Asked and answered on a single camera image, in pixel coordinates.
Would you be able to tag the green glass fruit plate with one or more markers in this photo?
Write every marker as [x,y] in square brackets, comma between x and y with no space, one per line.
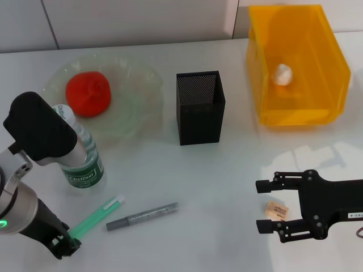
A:
[133,93]

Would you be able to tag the green white pen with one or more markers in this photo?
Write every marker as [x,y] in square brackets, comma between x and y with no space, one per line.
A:
[96,212]

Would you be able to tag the beige eraser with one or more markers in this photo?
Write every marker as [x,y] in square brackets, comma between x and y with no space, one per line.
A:
[277,210]

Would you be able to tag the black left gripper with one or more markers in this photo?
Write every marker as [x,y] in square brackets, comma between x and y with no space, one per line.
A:
[48,226]

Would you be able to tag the white paper ball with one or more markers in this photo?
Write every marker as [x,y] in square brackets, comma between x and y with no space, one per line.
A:
[282,74]

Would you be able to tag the black mesh pen holder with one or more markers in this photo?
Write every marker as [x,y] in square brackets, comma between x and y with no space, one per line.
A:
[198,122]

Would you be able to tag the red knitted toy orange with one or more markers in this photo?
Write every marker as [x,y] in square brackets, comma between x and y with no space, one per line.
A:
[89,95]

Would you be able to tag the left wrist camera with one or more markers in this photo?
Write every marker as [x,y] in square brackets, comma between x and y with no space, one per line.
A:
[39,127]

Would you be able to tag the clear water bottle green label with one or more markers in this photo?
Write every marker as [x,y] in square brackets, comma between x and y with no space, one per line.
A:
[85,175]

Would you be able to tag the yellow plastic bin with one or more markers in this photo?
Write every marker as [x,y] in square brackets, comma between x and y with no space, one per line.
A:
[312,56]

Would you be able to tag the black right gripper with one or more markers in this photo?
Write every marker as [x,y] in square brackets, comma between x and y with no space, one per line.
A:
[326,201]

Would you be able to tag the silver glitter marker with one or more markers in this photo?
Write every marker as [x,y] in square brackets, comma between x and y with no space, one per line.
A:
[141,216]

